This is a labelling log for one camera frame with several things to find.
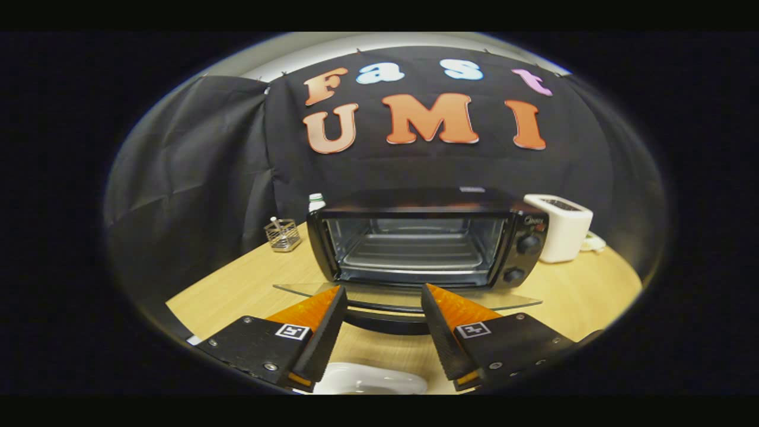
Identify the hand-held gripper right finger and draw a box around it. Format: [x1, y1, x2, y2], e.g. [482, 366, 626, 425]
[421, 283, 605, 392]

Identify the black toaster oven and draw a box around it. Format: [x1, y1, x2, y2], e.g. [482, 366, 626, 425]
[273, 187, 550, 336]

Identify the wire mesh holder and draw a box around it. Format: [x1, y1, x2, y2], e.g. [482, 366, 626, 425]
[264, 218, 302, 253]

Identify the white plate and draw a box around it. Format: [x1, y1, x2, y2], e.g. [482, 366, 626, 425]
[311, 362, 428, 395]

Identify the white toaster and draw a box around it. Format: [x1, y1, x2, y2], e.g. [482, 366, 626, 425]
[523, 194, 594, 264]

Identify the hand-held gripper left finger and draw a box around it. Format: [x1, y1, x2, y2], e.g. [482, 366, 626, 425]
[196, 286, 349, 392]

